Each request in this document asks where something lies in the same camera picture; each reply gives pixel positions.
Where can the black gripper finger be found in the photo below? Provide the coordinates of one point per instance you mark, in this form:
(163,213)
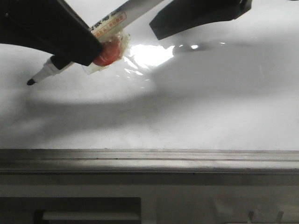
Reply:
(51,26)
(181,15)

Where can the black white whiteboard marker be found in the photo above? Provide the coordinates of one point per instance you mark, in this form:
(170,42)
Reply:
(111,24)

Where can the red magnet taped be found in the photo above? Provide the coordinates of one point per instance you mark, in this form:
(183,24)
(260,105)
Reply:
(114,48)

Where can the white whiteboard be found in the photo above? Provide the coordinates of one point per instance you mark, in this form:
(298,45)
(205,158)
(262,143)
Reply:
(228,86)

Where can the grey aluminium whiteboard frame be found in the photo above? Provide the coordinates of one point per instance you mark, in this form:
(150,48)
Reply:
(148,161)

